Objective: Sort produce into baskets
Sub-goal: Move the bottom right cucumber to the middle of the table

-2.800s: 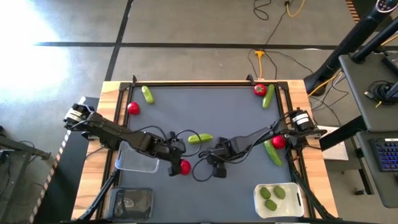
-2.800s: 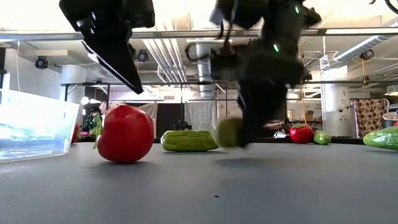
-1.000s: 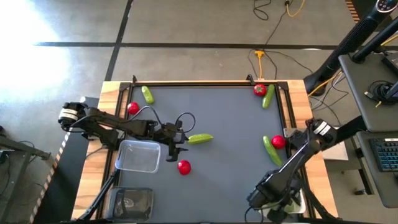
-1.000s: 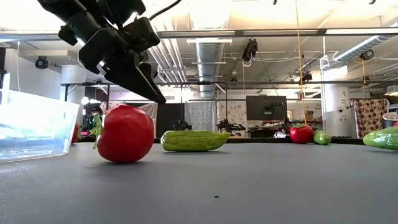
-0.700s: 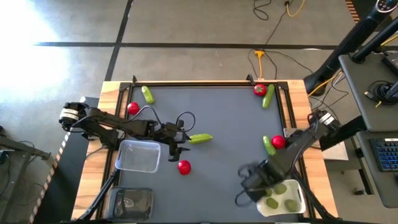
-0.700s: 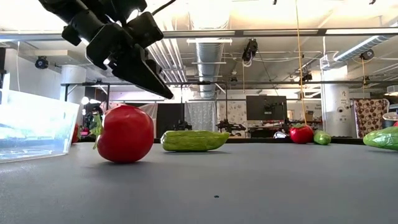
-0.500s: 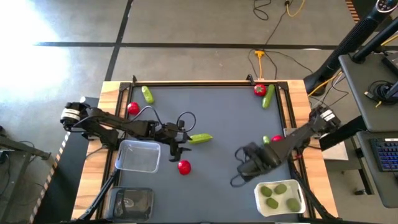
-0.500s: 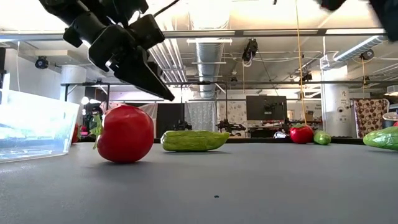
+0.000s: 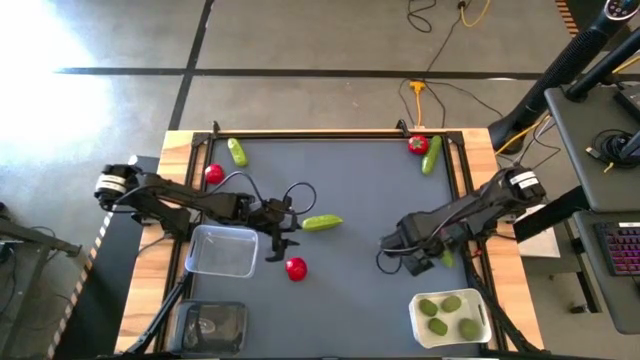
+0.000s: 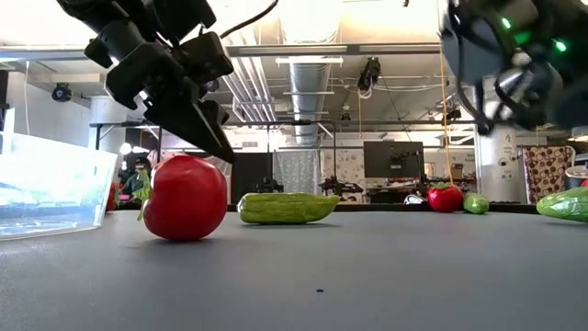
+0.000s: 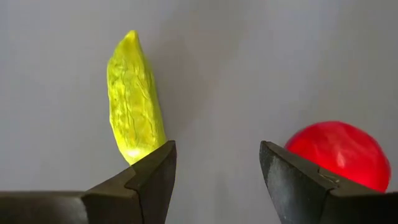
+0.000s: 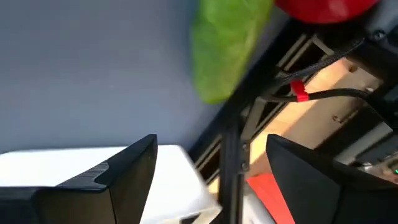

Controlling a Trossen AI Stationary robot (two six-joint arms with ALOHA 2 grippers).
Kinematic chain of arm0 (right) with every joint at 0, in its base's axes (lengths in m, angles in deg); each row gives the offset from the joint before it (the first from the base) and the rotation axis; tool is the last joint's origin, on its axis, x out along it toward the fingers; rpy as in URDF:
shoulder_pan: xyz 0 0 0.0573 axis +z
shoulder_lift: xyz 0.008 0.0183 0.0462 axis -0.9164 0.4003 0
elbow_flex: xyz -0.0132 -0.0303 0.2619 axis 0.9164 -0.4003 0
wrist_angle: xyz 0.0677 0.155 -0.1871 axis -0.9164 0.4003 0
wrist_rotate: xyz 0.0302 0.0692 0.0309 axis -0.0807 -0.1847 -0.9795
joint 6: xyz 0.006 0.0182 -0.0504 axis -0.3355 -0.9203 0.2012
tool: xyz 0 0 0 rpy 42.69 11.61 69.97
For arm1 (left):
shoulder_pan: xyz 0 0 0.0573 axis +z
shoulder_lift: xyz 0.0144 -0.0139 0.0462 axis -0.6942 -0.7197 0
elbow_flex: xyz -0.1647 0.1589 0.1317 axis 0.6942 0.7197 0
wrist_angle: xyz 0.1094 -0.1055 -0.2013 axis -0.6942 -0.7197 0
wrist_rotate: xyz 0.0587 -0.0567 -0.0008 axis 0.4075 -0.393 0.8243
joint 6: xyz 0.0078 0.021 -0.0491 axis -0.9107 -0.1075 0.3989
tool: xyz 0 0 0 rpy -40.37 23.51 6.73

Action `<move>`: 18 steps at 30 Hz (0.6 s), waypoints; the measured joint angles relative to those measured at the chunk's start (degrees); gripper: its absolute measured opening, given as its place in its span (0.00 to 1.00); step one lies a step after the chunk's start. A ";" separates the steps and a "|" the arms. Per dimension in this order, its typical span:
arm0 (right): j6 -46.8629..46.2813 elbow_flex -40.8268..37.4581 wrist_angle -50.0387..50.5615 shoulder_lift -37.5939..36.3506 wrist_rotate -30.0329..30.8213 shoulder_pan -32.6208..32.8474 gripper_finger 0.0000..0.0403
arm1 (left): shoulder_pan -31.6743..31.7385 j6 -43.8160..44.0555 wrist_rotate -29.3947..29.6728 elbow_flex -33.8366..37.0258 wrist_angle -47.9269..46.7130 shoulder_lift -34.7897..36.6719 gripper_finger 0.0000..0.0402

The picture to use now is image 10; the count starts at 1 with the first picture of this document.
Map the black monitor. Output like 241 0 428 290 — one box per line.
363 140 426 180

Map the black hanging camera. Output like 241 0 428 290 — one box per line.
356 56 383 94

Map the brown dotted curtain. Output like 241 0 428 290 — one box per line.
522 144 577 205

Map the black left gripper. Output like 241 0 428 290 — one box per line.
84 20 237 165

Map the white patterned curtain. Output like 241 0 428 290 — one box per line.
274 149 367 197

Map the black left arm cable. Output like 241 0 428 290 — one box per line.
218 0 280 40

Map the white column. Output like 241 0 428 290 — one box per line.
474 75 527 205

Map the silver ventilation duct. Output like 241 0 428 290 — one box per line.
288 61 333 148

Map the hanging yellow cable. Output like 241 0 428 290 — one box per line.
438 45 456 187

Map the black partition panel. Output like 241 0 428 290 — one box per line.
230 152 276 206

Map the green cucumber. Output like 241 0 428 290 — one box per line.
236 191 342 226
535 186 588 224
462 191 492 216

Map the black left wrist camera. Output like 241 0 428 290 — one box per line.
182 30 236 88

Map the black round lamp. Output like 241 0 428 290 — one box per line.
51 82 74 104

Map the clear plastic container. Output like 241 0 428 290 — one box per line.
0 131 119 243

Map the grey table mat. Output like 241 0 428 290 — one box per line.
0 209 588 331

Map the red tomato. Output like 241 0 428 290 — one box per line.
426 182 466 214
106 181 122 213
132 154 230 243

